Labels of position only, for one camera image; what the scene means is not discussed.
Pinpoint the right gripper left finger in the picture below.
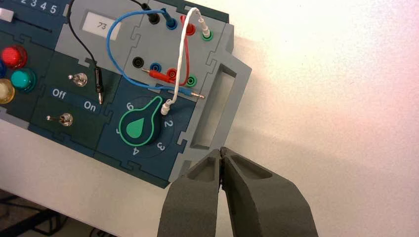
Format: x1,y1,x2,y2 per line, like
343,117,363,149
157,149,222,237

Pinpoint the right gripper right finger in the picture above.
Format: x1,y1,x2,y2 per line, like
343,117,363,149
221,146,320,237

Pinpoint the black banana plug wire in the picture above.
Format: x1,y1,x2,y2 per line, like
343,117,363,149
67,0,161,105

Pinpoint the green rotary knob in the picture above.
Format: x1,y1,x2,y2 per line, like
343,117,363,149
118,95,164,147

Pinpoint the blue grey control box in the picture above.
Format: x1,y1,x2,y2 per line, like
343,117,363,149
0,0,252,190

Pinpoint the white number display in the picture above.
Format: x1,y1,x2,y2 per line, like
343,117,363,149
82,12,122,41

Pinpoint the green push button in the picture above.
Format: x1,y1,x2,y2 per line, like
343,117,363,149
10,68,36,92

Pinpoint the yellow push button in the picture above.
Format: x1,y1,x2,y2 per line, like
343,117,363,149
0,78,16,105

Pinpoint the red push button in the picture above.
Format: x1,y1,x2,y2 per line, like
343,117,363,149
0,45,29,69

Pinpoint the white slider knob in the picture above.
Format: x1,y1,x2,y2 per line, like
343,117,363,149
0,8,14,23

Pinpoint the white banana plug wire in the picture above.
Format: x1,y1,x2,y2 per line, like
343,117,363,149
161,7,213,116

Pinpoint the red banana plug wire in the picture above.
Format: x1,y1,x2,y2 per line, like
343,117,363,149
141,14,197,83

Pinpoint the metal toggle switch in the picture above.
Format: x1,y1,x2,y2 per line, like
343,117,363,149
46,113,74,127
68,73,88,88

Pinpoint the blue banana plug wire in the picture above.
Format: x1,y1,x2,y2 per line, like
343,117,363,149
106,8,206,99

